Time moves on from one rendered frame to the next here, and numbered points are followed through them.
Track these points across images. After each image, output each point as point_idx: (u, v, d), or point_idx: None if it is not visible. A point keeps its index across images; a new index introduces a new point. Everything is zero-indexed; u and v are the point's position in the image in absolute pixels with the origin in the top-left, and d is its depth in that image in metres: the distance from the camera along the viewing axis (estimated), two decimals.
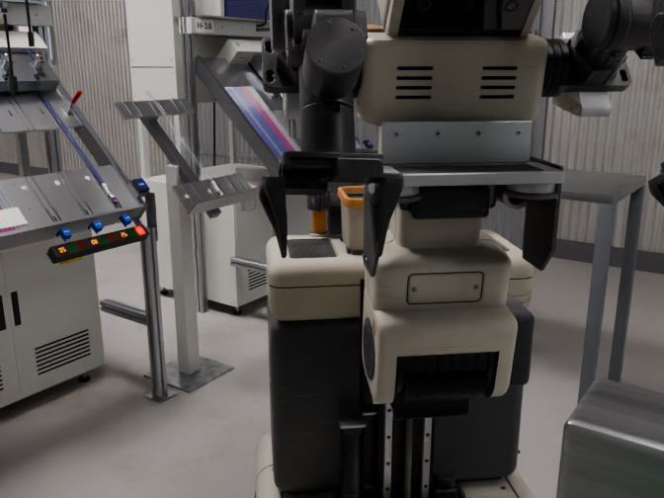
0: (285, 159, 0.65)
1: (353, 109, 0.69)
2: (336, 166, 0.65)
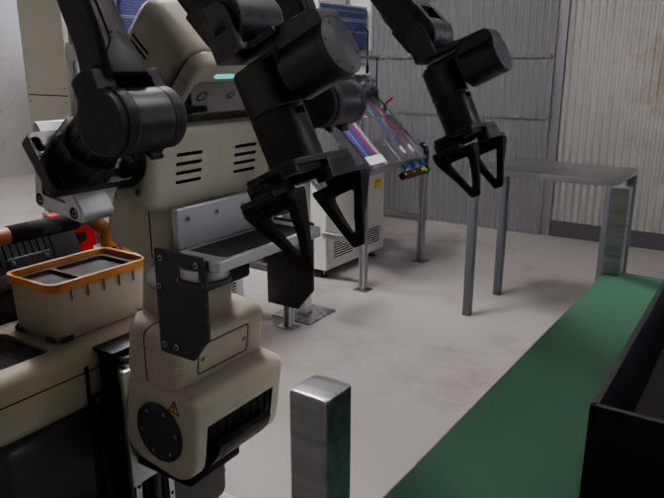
0: (293, 168, 0.61)
1: None
2: (328, 166, 0.65)
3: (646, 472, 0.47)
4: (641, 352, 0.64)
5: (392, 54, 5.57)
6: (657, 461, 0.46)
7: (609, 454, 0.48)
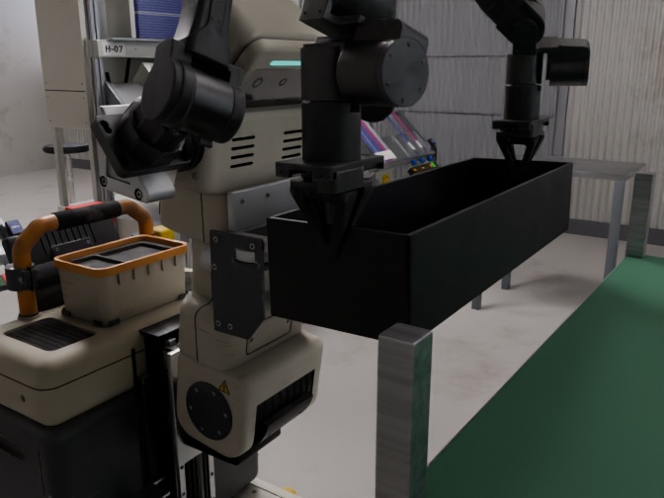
0: (329, 176, 0.59)
1: None
2: (334, 182, 0.60)
3: (298, 259, 0.69)
4: (366, 213, 0.87)
5: None
6: (302, 250, 0.69)
7: (280, 251, 0.70)
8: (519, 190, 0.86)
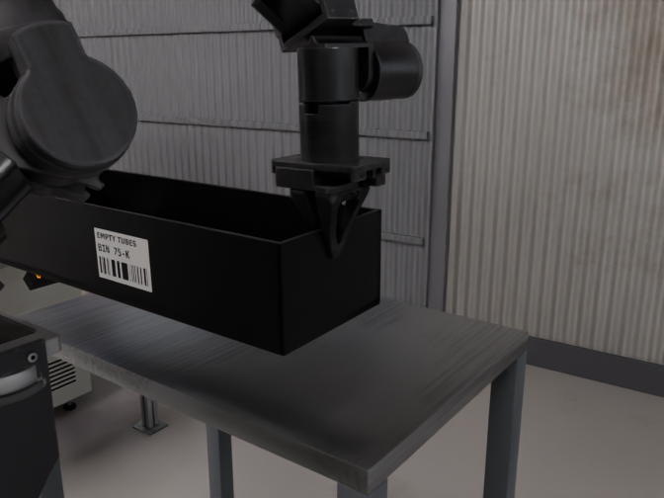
0: (389, 167, 0.64)
1: None
2: (384, 172, 0.65)
3: (310, 274, 0.64)
4: (147, 243, 0.72)
5: (188, 26, 3.29)
6: (313, 262, 0.64)
7: (292, 276, 0.62)
8: (191, 184, 0.91)
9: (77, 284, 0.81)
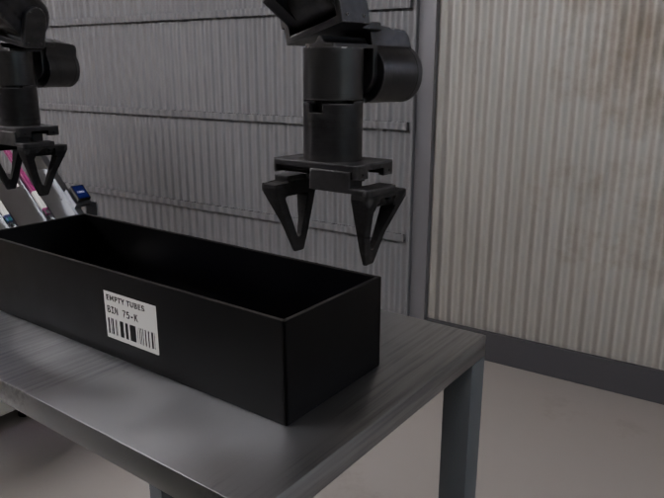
0: (391, 168, 0.64)
1: None
2: None
3: (312, 346, 0.67)
4: (155, 308, 0.75)
5: (161, 14, 3.15)
6: (315, 334, 0.67)
7: (296, 350, 0.65)
8: (197, 239, 0.93)
9: (86, 341, 0.84)
